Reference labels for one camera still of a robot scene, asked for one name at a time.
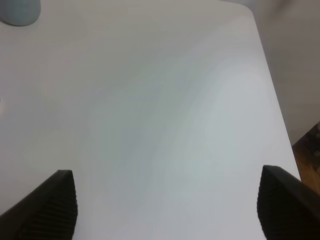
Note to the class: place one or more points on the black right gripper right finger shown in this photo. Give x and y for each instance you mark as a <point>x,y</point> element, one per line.
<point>287,209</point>

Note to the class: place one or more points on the teal plastic cup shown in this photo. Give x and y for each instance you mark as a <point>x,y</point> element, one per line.
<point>20,12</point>

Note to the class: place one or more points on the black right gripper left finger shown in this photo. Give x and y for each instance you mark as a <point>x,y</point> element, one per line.
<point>49,212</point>

